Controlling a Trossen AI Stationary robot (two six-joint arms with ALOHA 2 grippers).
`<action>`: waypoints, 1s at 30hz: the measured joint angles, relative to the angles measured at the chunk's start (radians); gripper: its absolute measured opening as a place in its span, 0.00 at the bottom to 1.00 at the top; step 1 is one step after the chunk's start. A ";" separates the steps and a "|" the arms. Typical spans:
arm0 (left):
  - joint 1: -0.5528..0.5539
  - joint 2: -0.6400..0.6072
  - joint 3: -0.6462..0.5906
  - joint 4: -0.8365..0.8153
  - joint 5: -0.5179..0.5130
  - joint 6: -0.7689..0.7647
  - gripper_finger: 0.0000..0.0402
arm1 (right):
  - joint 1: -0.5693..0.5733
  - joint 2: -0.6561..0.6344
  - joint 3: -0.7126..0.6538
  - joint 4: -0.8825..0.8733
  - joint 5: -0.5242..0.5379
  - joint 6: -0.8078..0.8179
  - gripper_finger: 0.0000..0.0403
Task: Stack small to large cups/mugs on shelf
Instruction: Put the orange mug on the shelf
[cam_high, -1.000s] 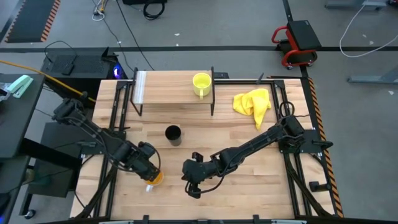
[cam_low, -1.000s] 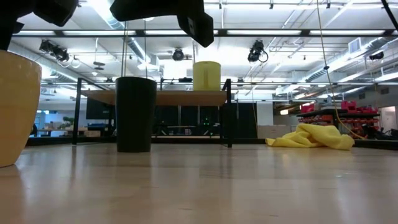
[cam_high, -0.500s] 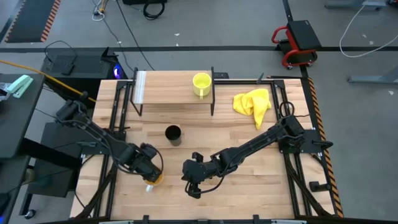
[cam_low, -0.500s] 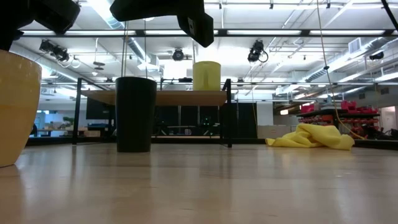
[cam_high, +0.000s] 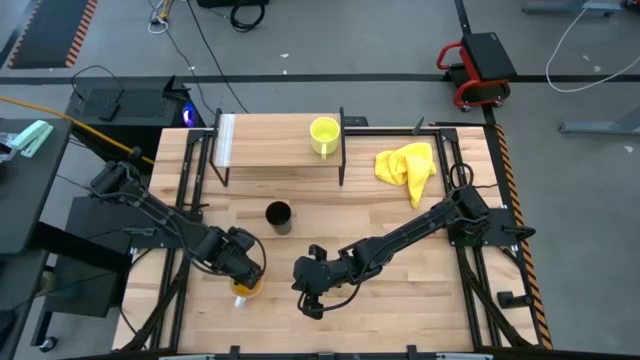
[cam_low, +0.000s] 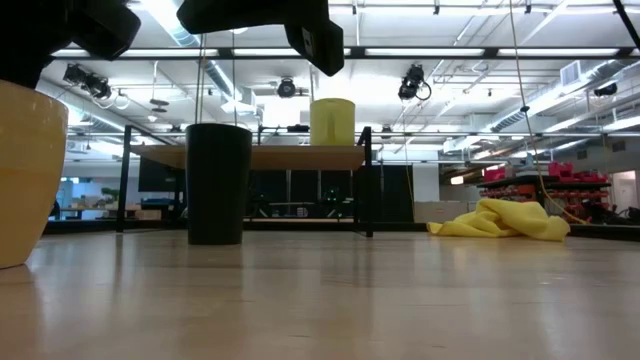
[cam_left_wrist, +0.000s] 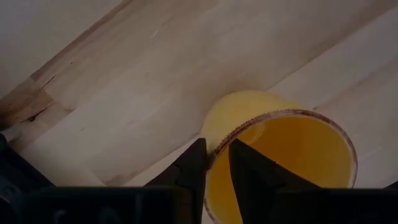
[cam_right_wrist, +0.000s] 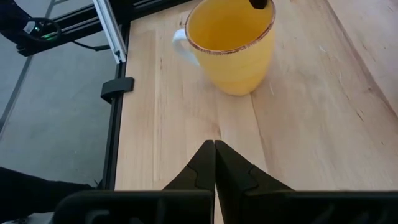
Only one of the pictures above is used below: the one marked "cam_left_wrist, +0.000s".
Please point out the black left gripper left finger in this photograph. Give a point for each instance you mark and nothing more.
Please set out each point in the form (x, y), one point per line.
(192, 165)

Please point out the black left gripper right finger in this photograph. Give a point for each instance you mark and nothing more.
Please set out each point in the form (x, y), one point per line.
(252, 174)

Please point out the large yellow cup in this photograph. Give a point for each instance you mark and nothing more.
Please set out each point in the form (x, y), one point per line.
(311, 149)

